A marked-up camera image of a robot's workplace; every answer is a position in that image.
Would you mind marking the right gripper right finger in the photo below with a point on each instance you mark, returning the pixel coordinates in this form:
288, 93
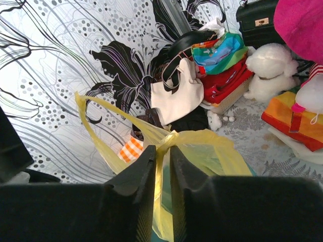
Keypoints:
242, 208

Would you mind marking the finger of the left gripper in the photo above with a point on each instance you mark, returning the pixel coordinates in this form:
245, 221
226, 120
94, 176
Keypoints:
14, 155

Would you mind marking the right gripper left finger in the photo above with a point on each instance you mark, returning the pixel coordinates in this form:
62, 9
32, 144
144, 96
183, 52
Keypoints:
118, 210

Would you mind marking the brown patterned bag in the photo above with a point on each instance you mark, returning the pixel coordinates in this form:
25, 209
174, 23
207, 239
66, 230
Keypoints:
151, 117

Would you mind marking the cream canvas tote bag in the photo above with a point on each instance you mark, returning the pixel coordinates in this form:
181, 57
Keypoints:
172, 106

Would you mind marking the colourful printed bag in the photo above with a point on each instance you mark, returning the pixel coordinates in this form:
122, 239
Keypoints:
216, 56

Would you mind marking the magenta fabric bag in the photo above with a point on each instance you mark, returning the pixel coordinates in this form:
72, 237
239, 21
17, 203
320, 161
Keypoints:
299, 23

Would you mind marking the orange checked cloth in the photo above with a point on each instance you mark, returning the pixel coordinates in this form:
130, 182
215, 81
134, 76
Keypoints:
131, 150

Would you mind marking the small white plush toy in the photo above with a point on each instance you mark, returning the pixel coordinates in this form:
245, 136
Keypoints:
215, 120

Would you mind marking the red cloth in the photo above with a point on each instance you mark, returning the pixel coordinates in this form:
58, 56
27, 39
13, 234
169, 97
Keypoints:
218, 87

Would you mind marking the rainbow striped cloth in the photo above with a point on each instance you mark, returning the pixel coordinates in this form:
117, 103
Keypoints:
298, 126

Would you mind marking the pink plush doll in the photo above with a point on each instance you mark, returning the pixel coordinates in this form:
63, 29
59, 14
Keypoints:
309, 96

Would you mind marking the cream plush lamb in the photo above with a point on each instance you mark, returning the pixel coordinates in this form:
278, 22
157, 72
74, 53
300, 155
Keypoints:
274, 70

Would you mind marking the black leather handbag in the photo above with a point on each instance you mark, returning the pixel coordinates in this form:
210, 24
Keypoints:
256, 23

